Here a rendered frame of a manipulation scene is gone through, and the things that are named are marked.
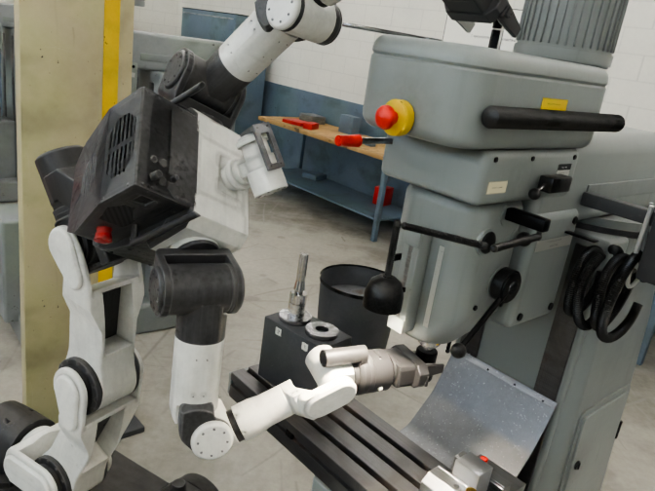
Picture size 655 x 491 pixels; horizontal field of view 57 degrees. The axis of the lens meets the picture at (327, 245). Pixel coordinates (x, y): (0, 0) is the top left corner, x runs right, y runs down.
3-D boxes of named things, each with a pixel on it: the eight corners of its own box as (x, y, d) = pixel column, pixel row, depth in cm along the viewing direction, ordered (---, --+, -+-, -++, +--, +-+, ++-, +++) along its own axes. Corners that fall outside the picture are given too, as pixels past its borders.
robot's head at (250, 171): (239, 204, 113) (274, 188, 109) (219, 153, 113) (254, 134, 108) (260, 199, 119) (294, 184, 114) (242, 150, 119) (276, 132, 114)
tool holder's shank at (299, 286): (306, 291, 167) (312, 253, 163) (301, 295, 164) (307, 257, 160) (295, 288, 168) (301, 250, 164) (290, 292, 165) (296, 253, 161)
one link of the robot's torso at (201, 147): (28, 274, 112) (150, 214, 93) (52, 120, 126) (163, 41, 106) (159, 308, 134) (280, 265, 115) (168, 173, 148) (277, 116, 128)
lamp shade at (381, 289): (356, 307, 110) (362, 275, 108) (369, 294, 116) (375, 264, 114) (394, 319, 107) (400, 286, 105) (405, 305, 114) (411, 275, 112)
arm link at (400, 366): (433, 360, 125) (384, 367, 120) (424, 400, 128) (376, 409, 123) (401, 332, 136) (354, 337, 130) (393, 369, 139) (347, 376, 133)
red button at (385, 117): (387, 132, 98) (392, 106, 97) (369, 127, 101) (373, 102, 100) (401, 132, 100) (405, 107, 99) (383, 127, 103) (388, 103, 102)
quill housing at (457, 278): (443, 362, 118) (480, 205, 108) (368, 319, 132) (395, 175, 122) (498, 341, 130) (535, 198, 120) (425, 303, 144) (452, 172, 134)
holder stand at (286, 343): (313, 411, 160) (323, 344, 154) (256, 374, 174) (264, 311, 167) (342, 396, 169) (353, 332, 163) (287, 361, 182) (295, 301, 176)
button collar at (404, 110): (403, 139, 100) (409, 102, 98) (377, 132, 104) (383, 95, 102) (410, 139, 101) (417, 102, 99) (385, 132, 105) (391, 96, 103)
